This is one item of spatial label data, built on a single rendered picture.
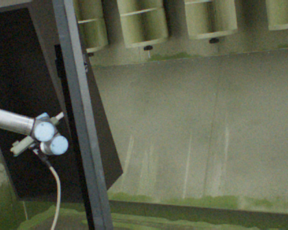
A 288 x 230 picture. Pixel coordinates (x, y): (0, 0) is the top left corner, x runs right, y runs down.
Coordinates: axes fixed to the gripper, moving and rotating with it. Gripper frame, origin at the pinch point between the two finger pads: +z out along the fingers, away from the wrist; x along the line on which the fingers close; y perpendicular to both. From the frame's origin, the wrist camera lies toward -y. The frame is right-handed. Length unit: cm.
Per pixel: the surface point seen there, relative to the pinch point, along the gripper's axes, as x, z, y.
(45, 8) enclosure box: 42, -25, -56
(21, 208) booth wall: -4, 117, 57
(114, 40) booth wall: 134, 97, -2
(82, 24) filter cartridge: 112, 85, -29
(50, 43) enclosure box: 33, -24, -40
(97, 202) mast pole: -29, -119, 6
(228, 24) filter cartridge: 144, -21, 18
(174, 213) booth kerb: 57, 27, 107
